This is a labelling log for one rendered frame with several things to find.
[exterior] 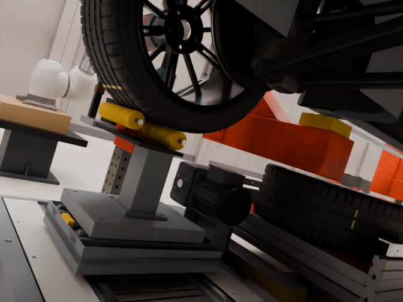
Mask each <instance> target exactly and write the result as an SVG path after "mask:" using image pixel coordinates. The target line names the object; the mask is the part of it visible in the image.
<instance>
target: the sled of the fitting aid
mask: <svg viewBox="0 0 403 302"><path fill-rule="evenodd" d="M43 222H44V224H45V225H46V227H47V229H48V230H49V232H50V234H51V235H52V237H53V239H54V241H55V242H56V244H57V245H58V247H59V249H60V250H61V252H62V254H63V256H64V257H65V259H66V260H67V263H68V264H69V266H70V267H71V269H72V271H73V272H74V274H75V275H101V274H152V273H204V272H217V269H218V266H219V262H220V260H221V257H222V253H223V251H221V250H220V249H219V248H217V247H216V246H214V245H213V244H212V243H210V242H209V239H208V238H206V237H204V240H203V243H184V242H171V241H147V240H124V239H111V238H90V237H89V236H88V235H87V233H86V232H85V230H84V229H83V228H82V227H81V226H80V224H79V223H78V222H77V221H76V220H75V218H74V217H73V216H72V214H71V213H70V212H69V211H68V209H67V208H66V207H65V206H64V205H63V203H62V202H61V201H55V200H49V203H48V205H47V208H46V212H45V215H44V219H43Z"/></svg>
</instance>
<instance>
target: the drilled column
mask: <svg viewBox="0 0 403 302"><path fill-rule="evenodd" d="M131 155H132V154H131V153H130V152H127V151H126V150H124V149H121V148H120V147H118V146H116V145H115V148H114V151H113V155H112V158H111V161H110V164H109V168H108V170H107V174H106V178H105V180H104V183H103V187H102V190H101V193H104V194H112V195H119V194H120V191H121V187H122V184H123V182H124V178H125V175H126V172H127V168H128V165H129V163H130V159H131Z"/></svg>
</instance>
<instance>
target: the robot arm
mask: <svg viewBox="0 0 403 302"><path fill-rule="evenodd" d="M63 70H64V68H63V67H62V65H61V64H60V63H59V62H57V61H51V60H47V59H42V60H40V61H39V62H38V63H37V64H36V66H35V67H34V69H33V72H32V74H31V78H30V81H29V89H28V94H27V95H26V96H24V95H16V99H18V100H21V101H23V102H22V103H23V104H27V105H33V106H36V107H41V108H45V109H48V110H53V111H57V110H58V109H57V108H56V106H55V104H56V98H65V99H68V100H71V101H77V102H91V101H92V99H93V96H94V87H95V84H96V83H97V76H96V74H95V73H94V71H93V67H92V66H91V64H90V62H89V57H88V56H87V54H86V51H85V54H84V55H83V57H82V60H81V62H80V64H79V65H78V66H76V67H74V68H73V69H72V70H71V71H70V72H69V73H66V72H64V71H63Z"/></svg>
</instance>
